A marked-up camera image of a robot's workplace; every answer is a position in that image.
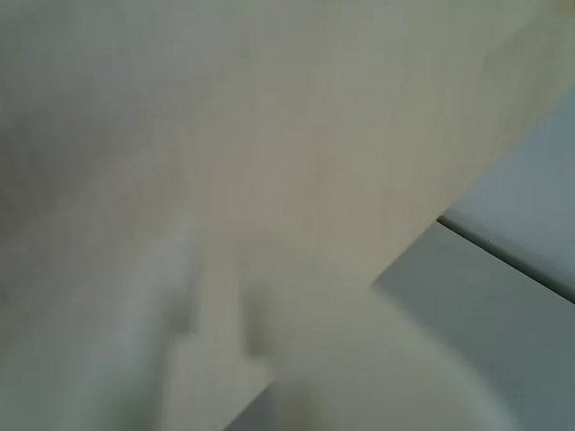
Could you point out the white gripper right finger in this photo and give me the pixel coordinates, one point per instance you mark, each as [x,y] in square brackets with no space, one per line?
[366,381]

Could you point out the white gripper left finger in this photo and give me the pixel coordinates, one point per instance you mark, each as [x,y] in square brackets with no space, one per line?
[154,314]

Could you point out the beige wooden board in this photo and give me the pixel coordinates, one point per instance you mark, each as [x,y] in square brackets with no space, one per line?
[281,129]

